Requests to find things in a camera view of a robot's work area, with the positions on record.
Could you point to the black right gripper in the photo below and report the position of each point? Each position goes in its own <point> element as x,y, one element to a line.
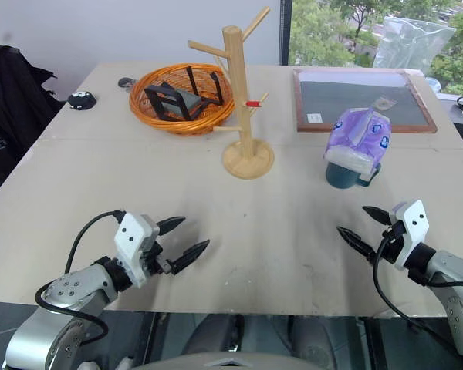
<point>389,250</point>

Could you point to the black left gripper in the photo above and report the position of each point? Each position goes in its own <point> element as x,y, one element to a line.
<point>154,262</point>

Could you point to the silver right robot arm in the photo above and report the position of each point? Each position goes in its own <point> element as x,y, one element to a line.
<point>453,270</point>

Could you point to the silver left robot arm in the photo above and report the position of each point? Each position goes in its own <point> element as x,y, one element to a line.
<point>77,287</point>

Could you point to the dark teal mug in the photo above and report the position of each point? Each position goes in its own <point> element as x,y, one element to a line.
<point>341,176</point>

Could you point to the wooden mug tree stand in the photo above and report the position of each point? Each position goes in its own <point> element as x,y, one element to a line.
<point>239,92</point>

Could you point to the purple tissue pack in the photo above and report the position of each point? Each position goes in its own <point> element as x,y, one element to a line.
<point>357,138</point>

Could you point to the white label sticker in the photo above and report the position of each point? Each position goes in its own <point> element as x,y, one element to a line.
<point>313,118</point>

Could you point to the small clear packet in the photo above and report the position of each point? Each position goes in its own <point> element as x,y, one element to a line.
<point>383,104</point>

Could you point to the grey robot torso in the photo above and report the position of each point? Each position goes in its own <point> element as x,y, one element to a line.
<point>224,362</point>

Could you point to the wooden framed blackboard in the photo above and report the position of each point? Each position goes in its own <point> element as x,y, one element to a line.
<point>355,96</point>

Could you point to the orange wicker basket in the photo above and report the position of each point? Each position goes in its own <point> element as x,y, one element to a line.
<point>146,112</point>

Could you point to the red mark tape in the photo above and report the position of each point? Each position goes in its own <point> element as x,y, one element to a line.
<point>253,104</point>

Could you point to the small black clip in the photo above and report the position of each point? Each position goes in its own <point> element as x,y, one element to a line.
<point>125,82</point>

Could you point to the black round toy with eyes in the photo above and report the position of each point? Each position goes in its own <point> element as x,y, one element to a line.
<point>81,100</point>

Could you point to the clear plastic bag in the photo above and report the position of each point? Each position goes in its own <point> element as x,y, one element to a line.
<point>413,42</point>

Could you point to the black jacket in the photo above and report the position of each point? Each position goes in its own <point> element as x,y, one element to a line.
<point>11,108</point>

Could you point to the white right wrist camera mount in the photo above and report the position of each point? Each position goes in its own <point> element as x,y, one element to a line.
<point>413,227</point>

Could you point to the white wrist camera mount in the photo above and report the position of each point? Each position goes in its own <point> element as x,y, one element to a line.
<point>413,227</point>
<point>133,239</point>

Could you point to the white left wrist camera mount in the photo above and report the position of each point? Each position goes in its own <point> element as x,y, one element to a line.
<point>133,239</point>

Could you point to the black frame stand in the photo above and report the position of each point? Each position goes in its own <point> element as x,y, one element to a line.
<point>156,101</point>
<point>217,89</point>

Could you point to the black window frame post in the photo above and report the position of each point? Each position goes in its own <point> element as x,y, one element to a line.
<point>286,31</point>

